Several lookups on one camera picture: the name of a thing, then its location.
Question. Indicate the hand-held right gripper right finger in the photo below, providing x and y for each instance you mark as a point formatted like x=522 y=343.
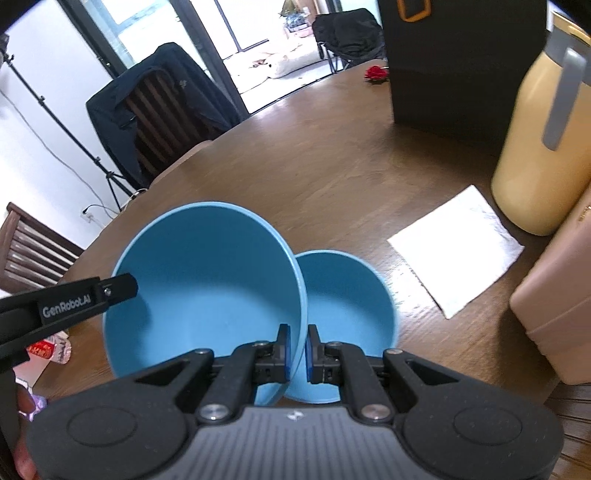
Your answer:
x=310 y=355

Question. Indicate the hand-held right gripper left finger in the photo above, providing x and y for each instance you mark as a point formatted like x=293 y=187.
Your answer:
x=287 y=353

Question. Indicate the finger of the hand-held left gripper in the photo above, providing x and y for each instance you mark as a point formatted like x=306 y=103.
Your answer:
x=121 y=285

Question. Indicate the blue ribbed bowl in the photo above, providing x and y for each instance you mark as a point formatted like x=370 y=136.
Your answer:
x=346 y=314
x=203 y=277

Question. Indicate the person's left hand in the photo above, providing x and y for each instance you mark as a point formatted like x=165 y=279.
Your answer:
x=25 y=457

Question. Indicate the red label drink bottle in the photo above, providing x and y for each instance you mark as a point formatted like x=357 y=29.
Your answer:
x=51 y=349

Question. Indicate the brown wooden chair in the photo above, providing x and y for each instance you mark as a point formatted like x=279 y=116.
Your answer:
x=32 y=249
x=572 y=424
x=152 y=115

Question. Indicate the purple tissue pack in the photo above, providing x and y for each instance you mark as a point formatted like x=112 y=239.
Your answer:
x=34 y=401

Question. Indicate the black tripod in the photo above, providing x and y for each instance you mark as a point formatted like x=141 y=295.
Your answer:
x=60 y=124

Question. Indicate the white paper napkin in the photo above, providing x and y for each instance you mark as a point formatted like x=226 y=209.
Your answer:
x=457 y=249

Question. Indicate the chair with dark jacket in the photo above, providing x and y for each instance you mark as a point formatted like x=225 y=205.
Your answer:
x=194 y=101

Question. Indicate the beige plastic container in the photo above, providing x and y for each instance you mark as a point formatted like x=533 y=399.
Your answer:
x=558 y=300

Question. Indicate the pale floor cushion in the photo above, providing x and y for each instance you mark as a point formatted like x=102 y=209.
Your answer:
x=291 y=62

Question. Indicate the red flower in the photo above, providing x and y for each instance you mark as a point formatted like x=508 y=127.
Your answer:
x=376 y=74

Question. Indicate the black bag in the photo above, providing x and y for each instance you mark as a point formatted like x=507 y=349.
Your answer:
x=452 y=83

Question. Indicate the colourful clutter pile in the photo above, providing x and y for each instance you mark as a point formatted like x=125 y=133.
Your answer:
x=295 y=18

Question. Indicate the black folding chair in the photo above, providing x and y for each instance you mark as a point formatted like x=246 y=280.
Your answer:
x=346 y=32

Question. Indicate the wall socket with plug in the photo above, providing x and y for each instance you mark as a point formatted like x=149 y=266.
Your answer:
x=88 y=214

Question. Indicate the black sliding door frame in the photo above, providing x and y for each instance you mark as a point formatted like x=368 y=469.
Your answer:
x=226 y=69

